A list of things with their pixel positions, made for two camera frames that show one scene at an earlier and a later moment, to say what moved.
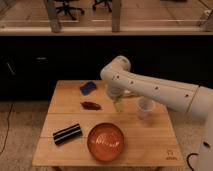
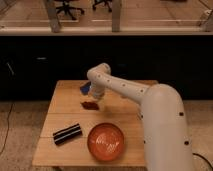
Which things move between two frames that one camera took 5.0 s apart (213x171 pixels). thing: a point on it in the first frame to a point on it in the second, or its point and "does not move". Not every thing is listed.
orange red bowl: [105, 141] does not move
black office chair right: [100, 1] does not move
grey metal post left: [53, 15] does not move
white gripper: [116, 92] to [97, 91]
